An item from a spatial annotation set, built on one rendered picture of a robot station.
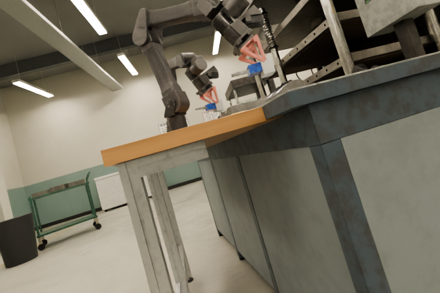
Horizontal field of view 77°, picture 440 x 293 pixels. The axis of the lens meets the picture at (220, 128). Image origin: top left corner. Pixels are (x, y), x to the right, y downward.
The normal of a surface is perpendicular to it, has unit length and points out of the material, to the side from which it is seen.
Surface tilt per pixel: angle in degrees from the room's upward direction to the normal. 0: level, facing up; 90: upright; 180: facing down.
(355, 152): 90
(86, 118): 90
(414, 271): 90
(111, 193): 90
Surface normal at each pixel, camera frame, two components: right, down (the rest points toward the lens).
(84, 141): 0.07, -0.10
